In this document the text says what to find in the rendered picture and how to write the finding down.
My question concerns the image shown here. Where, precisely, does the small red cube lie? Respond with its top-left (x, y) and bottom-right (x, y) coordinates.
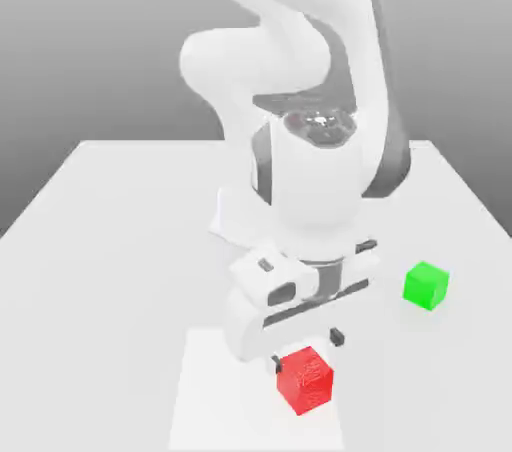
top-left (275, 345), bottom-right (335, 418)

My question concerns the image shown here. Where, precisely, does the small green cube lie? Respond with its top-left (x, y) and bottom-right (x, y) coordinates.
top-left (401, 260), bottom-right (451, 312)

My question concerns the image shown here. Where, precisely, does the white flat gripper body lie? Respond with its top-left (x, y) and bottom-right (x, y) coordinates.
top-left (224, 251), bottom-right (384, 363)

